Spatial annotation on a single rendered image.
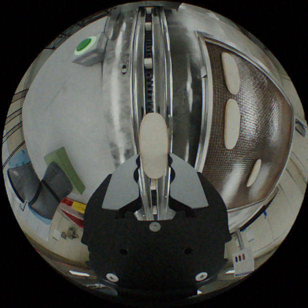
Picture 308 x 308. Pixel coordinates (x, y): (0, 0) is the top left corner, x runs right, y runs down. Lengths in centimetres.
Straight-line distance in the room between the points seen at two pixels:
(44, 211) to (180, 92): 51
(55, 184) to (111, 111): 31
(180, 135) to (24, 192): 48
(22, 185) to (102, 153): 31
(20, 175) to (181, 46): 51
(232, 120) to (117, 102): 21
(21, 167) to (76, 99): 26
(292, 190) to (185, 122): 350
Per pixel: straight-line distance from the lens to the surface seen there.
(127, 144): 21
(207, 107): 17
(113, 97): 20
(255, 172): 33
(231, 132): 20
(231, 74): 21
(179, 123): 24
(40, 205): 38
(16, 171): 34
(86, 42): 26
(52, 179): 40
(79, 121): 31
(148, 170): 15
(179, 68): 25
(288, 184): 352
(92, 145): 30
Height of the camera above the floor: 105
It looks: 61 degrees down
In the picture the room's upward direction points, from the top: 177 degrees clockwise
